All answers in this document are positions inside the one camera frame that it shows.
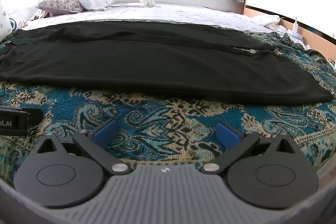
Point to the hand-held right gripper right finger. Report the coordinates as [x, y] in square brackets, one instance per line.
[226, 134]

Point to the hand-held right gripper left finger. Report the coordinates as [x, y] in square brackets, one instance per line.
[106, 132]

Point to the grey bed headboard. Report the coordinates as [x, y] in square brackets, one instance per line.
[199, 1]

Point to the wooden bed frame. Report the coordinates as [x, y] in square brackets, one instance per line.
[309, 29]

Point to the teal paisley blanket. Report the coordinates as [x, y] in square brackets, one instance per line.
[162, 121]

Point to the light blue packet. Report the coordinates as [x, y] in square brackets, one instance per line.
[295, 36]

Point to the floral pillow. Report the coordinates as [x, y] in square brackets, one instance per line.
[61, 2]

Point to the black pants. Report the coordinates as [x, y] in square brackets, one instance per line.
[147, 66]

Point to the crumpled white cloth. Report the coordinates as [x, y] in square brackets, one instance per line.
[267, 20]

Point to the white blue printed cloth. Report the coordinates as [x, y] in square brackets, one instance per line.
[10, 23]

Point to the folded white towel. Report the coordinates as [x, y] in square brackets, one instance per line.
[143, 2]

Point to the white bed sheet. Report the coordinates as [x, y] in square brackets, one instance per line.
[168, 14]

